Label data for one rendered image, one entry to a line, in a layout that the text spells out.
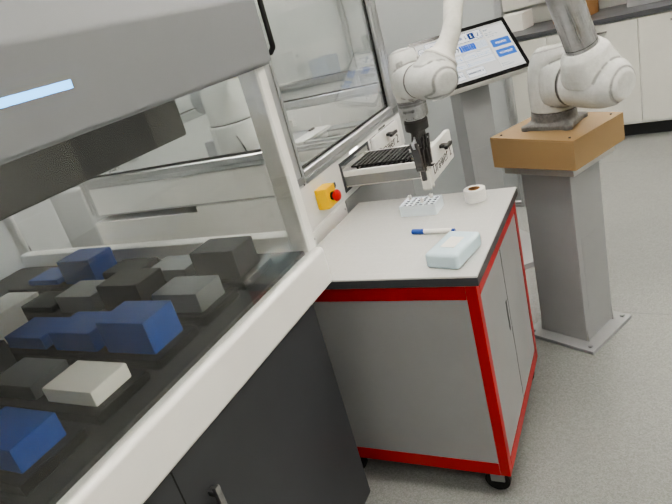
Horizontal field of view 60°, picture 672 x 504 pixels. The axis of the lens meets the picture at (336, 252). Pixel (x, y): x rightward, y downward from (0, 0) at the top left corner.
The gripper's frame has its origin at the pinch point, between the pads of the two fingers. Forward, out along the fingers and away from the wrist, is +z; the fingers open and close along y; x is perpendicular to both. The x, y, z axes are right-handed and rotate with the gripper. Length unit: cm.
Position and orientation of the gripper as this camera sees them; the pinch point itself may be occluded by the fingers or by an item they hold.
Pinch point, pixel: (427, 178)
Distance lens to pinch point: 194.8
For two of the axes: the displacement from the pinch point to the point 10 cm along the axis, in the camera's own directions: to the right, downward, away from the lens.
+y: -4.4, 4.5, -7.8
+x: 8.6, -0.3, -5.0
